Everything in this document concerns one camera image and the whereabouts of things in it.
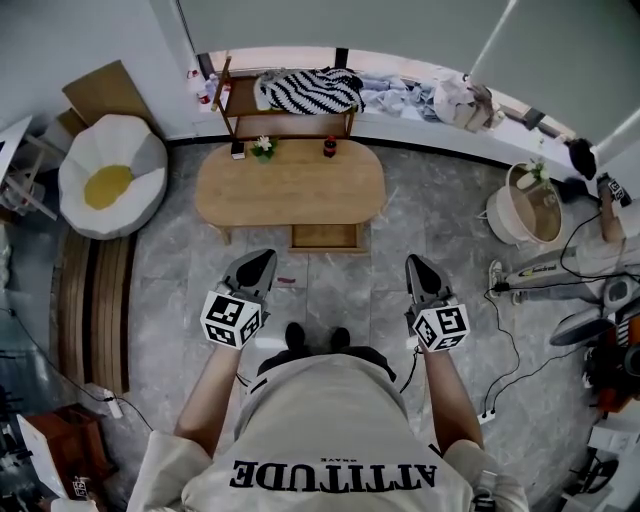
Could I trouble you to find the wooden coffee table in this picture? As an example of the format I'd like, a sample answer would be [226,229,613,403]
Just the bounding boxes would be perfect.
[194,138,386,246]

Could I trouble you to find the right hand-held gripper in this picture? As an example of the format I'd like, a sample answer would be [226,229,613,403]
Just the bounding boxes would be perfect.
[404,254,471,354]

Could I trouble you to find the white round side table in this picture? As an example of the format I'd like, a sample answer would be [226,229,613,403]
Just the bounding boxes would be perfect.
[486,162,564,246]

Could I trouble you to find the brown wooden cabinet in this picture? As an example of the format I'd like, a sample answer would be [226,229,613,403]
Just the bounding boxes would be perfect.
[24,407,117,496]

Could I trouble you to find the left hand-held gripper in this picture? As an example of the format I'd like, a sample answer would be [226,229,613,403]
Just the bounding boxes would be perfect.
[199,249,279,354]

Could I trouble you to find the brown cardboard sheet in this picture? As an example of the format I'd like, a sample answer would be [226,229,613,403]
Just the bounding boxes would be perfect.
[62,59,156,136]

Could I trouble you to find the grey roller blind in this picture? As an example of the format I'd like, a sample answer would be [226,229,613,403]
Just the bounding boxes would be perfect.
[177,0,516,57]
[469,0,640,146]

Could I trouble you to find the wooden rack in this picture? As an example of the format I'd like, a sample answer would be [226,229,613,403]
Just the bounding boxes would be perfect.
[212,57,359,141]

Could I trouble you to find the black trousers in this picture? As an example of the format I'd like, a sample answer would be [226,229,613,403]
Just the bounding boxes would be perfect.
[256,345,397,384]

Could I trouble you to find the egg-shaped beanbag chair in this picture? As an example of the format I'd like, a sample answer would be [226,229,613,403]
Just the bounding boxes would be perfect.
[58,113,169,240]

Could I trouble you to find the black bag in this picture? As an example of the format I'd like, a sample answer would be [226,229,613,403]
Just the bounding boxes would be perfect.
[567,138,598,181]

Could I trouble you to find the beige handbag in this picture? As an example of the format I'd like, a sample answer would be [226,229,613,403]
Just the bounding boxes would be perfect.
[433,74,506,132]

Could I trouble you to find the person's right forearm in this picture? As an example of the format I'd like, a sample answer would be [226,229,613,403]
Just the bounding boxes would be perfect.
[422,349,486,451]

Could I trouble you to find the person's left forearm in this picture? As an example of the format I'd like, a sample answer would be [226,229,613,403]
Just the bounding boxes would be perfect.
[173,344,246,457]

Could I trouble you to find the glass with white flower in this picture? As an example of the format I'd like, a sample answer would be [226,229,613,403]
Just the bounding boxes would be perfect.
[249,135,279,164]

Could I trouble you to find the white flower vase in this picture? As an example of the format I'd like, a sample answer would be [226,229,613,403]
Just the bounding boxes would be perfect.
[517,158,551,190]

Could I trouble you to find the wooden drawer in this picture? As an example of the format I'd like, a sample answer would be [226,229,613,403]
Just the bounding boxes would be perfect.
[288,223,365,254]

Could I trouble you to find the black white striped cushion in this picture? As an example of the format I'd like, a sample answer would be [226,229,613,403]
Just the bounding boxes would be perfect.
[254,68,366,115]

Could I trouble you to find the pile of light clothes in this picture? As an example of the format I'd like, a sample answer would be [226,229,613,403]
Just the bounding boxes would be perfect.
[359,72,437,121]

